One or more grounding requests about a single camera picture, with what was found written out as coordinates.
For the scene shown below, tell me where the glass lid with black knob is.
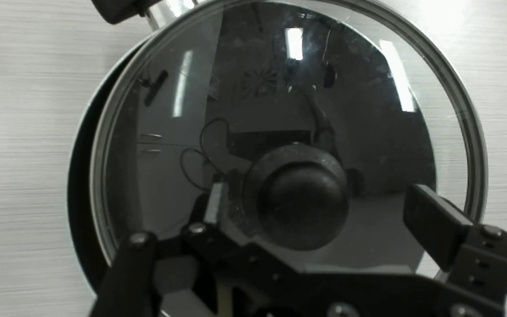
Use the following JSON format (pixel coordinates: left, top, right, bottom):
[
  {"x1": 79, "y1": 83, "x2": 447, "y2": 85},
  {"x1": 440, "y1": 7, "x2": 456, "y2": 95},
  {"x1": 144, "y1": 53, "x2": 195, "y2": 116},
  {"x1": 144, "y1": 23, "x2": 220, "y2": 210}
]
[{"x1": 88, "y1": 0, "x2": 491, "y2": 298}]

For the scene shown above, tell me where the black cooking pot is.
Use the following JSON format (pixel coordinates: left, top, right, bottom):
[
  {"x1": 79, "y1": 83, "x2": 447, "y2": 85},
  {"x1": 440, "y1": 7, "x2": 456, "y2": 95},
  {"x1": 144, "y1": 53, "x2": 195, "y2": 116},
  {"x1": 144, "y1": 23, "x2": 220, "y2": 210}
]
[{"x1": 67, "y1": 0, "x2": 220, "y2": 296}]

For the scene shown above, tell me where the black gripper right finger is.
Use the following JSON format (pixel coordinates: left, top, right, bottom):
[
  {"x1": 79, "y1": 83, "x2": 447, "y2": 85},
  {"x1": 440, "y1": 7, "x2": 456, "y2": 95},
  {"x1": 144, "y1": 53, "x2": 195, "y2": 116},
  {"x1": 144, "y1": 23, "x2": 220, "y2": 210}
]
[{"x1": 401, "y1": 182, "x2": 507, "y2": 308}]

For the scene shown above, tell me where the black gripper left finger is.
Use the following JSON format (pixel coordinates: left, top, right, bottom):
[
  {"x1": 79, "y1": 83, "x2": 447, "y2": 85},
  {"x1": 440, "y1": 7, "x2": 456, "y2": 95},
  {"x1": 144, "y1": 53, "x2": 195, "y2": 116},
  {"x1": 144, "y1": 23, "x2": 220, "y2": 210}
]
[{"x1": 90, "y1": 180, "x2": 245, "y2": 317}]

